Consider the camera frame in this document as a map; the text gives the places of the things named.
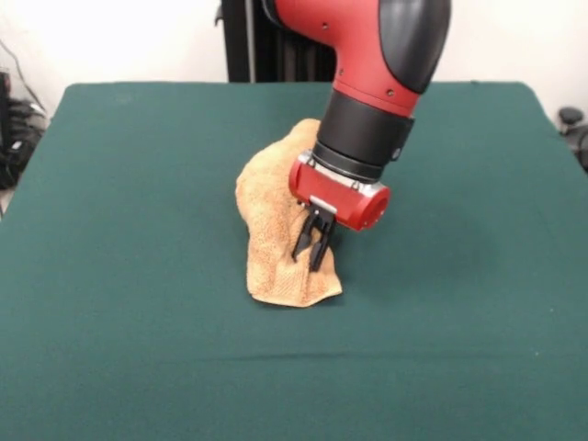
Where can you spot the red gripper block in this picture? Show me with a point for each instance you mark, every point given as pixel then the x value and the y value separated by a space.
pixel 340 202

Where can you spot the tan terry towel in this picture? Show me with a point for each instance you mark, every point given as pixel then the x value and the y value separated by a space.
pixel 271 229

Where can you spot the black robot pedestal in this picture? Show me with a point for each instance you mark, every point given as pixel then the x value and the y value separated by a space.
pixel 239 41

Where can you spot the black round chair base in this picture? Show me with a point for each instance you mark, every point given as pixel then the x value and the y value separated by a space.
pixel 574 124

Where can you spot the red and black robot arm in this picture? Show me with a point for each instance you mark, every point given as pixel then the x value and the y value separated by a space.
pixel 363 59

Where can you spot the dark green table cloth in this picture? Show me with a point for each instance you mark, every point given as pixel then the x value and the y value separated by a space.
pixel 138 275

